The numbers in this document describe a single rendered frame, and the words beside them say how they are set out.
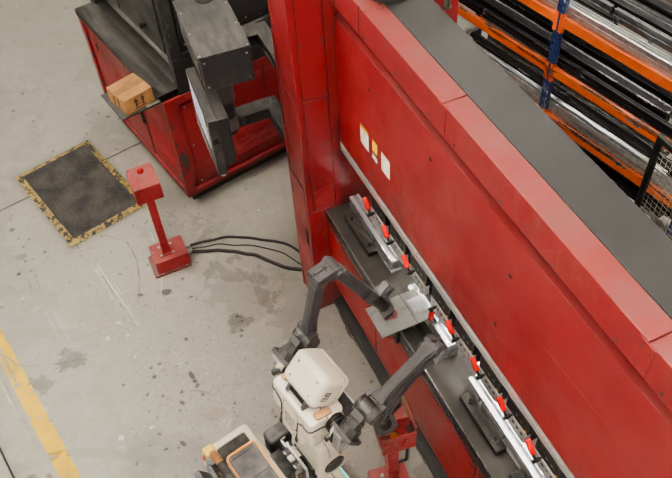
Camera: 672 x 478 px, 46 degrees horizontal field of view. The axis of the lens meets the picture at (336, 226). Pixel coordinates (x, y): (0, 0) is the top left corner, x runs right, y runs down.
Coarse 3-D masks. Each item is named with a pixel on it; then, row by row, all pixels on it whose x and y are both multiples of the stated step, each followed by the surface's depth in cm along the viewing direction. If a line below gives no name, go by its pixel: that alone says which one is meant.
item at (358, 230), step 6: (348, 216) 424; (354, 216) 424; (348, 222) 421; (354, 222) 421; (354, 228) 418; (360, 228) 418; (354, 234) 419; (360, 234) 415; (366, 234) 415; (360, 240) 413; (366, 240) 412; (366, 246) 410; (372, 246) 409; (366, 252) 409; (372, 252) 407
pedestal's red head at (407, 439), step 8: (400, 400) 365; (400, 408) 362; (408, 408) 355; (400, 416) 359; (400, 424) 361; (408, 424) 365; (400, 432) 359; (408, 432) 362; (416, 432) 352; (384, 440) 349; (392, 440) 351; (400, 440) 353; (408, 440) 356; (384, 448) 355; (392, 448) 357; (400, 448) 359
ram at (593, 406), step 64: (384, 128) 334; (384, 192) 363; (448, 192) 295; (448, 256) 317; (512, 256) 264; (512, 320) 282; (576, 320) 238; (512, 384) 302; (576, 384) 253; (640, 384) 220; (576, 448) 270; (640, 448) 230
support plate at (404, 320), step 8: (408, 296) 376; (400, 304) 373; (368, 312) 371; (376, 312) 371; (400, 312) 370; (408, 312) 370; (424, 312) 370; (376, 320) 368; (384, 320) 368; (392, 320) 367; (400, 320) 367; (408, 320) 367; (424, 320) 367; (376, 328) 366; (384, 328) 365; (392, 328) 364; (400, 328) 364; (384, 336) 362
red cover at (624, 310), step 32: (352, 0) 312; (384, 32) 296; (384, 64) 304; (416, 64) 283; (416, 96) 286; (448, 96) 271; (448, 128) 271; (480, 128) 259; (480, 160) 257; (512, 160) 249; (512, 192) 244; (544, 192) 239; (544, 224) 233; (576, 224) 231; (544, 256) 239; (576, 256) 223; (608, 256) 222; (576, 288) 228; (608, 288) 215; (640, 288) 215; (608, 320) 218; (640, 320) 208; (640, 352) 208
